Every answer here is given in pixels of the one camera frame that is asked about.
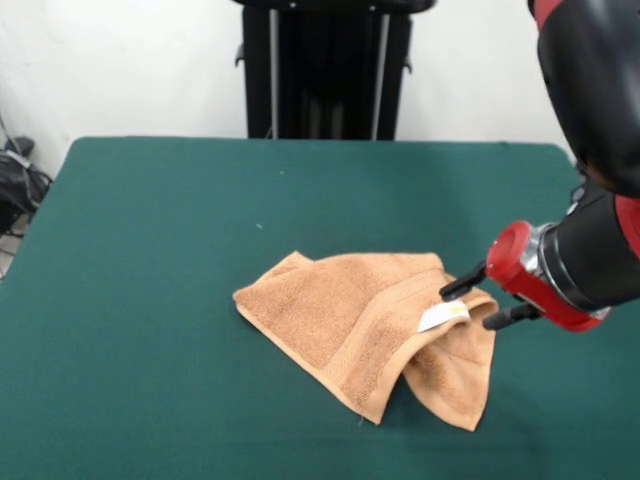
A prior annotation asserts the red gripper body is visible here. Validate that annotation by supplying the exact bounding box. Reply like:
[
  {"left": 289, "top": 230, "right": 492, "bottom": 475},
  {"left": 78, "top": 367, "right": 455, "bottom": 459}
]
[{"left": 485, "top": 219, "right": 612, "bottom": 333}]

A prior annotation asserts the dark green table cloth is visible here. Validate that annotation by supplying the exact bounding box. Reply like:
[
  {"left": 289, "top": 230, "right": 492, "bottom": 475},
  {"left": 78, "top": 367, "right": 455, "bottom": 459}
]
[{"left": 0, "top": 135, "right": 640, "bottom": 480}]

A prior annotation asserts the black device with cables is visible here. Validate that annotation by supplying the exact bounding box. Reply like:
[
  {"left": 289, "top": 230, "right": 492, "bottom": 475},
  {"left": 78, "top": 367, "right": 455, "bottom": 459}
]
[{"left": 0, "top": 135, "right": 54, "bottom": 239}]

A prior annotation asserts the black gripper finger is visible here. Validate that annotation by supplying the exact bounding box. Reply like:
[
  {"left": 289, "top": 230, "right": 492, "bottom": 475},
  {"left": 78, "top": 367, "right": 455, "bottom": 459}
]
[
  {"left": 481, "top": 301, "right": 544, "bottom": 332},
  {"left": 438, "top": 259, "right": 490, "bottom": 302}
]

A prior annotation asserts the tan terry towel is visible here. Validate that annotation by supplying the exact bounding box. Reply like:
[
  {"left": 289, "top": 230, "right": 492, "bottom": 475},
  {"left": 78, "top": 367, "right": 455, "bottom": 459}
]
[{"left": 232, "top": 251, "right": 501, "bottom": 432}]

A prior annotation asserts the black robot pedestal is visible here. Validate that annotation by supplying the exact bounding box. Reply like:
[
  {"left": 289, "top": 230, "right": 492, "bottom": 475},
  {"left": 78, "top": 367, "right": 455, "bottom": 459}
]
[{"left": 232, "top": 0, "right": 436, "bottom": 141}]

